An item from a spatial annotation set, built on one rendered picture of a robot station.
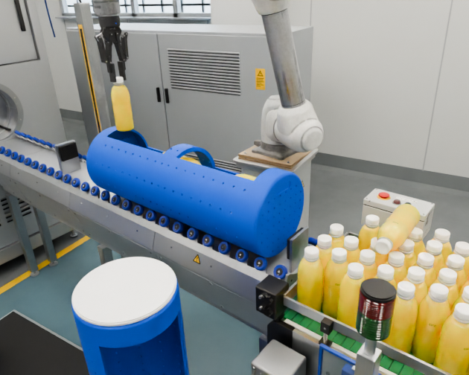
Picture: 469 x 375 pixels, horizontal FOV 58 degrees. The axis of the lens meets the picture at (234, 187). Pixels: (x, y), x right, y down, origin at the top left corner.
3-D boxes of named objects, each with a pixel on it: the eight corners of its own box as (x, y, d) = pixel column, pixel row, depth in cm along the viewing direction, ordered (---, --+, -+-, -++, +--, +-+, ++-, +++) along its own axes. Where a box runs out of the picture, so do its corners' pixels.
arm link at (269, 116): (284, 134, 213) (286, 90, 204) (302, 144, 198) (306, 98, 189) (254, 137, 208) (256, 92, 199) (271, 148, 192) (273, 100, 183)
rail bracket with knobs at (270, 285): (272, 297, 129) (272, 270, 124) (292, 307, 124) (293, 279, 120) (253, 315, 122) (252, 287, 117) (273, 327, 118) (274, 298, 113)
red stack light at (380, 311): (365, 292, 83) (368, 277, 81) (398, 306, 79) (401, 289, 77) (351, 311, 78) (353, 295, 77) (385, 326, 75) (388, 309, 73)
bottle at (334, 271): (321, 301, 126) (324, 248, 117) (346, 303, 125) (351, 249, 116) (321, 318, 120) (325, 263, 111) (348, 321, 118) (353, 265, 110)
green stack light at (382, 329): (363, 312, 85) (365, 293, 83) (395, 326, 81) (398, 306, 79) (349, 331, 81) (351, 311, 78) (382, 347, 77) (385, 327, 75)
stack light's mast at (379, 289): (361, 335, 88) (368, 272, 81) (391, 349, 84) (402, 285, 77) (347, 353, 83) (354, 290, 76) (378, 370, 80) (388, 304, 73)
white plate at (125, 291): (48, 299, 111) (50, 303, 111) (124, 339, 97) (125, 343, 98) (125, 246, 132) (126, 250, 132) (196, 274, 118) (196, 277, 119)
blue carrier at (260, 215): (142, 178, 201) (136, 119, 189) (302, 236, 150) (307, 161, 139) (90, 198, 181) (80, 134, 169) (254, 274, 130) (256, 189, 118)
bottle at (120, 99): (125, 132, 168) (117, 84, 159) (112, 130, 171) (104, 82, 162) (138, 127, 173) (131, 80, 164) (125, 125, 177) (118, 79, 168)
